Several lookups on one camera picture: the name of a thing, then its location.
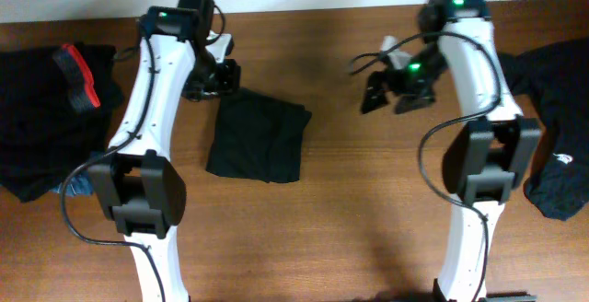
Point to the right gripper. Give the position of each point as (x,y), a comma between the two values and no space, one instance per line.
(380,79)

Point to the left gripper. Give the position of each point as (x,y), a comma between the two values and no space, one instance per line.
(230,84)

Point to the black t-shirt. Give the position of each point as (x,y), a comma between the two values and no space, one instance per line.
(257,137)

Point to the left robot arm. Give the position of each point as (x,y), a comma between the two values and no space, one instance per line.
(138,189)

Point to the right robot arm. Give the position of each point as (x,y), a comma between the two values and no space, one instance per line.
(490,154)

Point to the black garment red waistband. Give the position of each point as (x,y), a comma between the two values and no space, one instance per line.
(81,93)

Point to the blue denim garment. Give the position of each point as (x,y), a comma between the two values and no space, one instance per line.
(79,185)

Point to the crumpled black clothes pile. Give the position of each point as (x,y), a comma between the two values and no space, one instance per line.
(555,78)

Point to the folded black clothes stack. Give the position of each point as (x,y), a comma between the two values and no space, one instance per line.
(42,137)

